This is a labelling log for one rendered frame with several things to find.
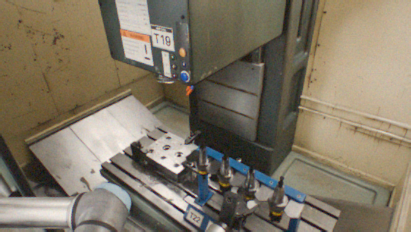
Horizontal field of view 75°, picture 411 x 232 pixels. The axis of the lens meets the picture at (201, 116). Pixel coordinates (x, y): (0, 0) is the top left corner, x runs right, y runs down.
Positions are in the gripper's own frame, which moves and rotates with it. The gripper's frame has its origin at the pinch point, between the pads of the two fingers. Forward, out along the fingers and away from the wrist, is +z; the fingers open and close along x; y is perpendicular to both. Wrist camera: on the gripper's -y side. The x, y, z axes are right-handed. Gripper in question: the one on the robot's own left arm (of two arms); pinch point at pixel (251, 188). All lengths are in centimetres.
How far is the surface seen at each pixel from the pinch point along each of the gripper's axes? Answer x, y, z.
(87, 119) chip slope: -151, 34, 12
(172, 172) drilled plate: -46, 21, 1
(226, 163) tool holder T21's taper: -9.9, -8.8, -1.7
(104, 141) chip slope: -129, 44, 9
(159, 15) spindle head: -32, -60, -4
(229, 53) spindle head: -20, -44, 16
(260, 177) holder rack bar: 1.3, -3.1, 4.1
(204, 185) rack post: -26.2, 18.4, 2.6
